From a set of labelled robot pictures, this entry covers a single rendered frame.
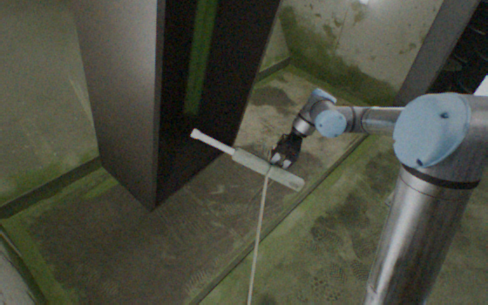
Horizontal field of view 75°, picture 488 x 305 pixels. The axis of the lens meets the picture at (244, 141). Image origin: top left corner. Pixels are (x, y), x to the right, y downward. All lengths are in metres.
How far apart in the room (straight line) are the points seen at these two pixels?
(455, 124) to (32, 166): 2.06
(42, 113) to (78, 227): 0.69
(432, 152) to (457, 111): 0.07
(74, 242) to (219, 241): 0.80
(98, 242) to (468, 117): 1.83
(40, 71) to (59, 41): 0.22
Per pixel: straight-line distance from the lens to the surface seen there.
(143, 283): 1.84
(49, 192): 2.27
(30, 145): 2.19
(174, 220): 1.99
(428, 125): 0.54
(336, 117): 1.05
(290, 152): 1.17
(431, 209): 0.60
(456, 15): 2.69
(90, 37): 1.09
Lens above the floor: 1.71
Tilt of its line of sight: 43 degrees down
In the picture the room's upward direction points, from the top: 6 degrees clockwise
